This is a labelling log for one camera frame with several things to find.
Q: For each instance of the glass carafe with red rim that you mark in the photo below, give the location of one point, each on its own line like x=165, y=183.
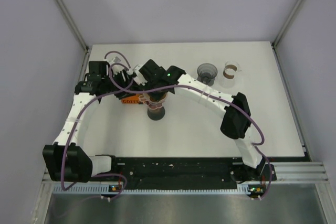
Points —
x=156, y=111

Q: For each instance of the orange coffee filter box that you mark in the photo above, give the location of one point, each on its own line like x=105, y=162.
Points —
x=131, y=99

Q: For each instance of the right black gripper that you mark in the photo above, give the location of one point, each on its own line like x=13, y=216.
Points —
x=147, y=84

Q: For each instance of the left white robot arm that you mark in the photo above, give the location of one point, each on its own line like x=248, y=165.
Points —
x=65, y=159

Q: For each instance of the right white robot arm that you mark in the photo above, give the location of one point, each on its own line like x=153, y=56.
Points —
x=232, y=109

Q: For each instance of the aluminium frame rail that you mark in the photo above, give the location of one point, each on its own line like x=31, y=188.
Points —
x=288, y=170

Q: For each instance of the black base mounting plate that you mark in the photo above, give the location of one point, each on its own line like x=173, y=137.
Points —
x=183, y=173

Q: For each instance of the single brown paper filter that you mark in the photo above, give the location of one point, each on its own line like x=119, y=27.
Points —
x=157, y=96

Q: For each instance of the grey slotted cable duct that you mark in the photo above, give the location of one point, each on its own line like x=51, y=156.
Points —
x=111, y=189

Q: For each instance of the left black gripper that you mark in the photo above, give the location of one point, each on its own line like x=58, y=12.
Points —
x=129, y=83

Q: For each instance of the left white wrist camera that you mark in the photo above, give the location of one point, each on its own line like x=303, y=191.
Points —
x=117, y=65

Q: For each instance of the glass cup with brown band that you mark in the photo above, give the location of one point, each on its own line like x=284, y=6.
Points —
x=231, y=70

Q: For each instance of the clear glass dripper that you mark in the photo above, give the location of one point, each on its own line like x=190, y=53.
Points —
x=152, y=103

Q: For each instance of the grey smoked plastic dripper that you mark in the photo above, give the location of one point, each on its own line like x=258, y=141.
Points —
x=206, y=73

